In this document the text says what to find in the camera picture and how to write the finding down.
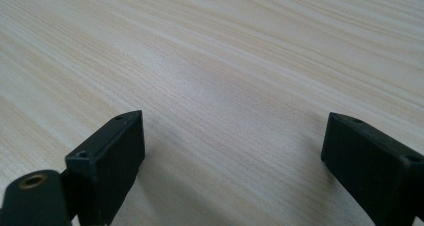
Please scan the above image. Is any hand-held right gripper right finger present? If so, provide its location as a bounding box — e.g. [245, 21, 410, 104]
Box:
[320, 111, 424, 226]

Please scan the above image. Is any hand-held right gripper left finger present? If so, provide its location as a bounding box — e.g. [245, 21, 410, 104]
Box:
[64, 109, 146, 226]

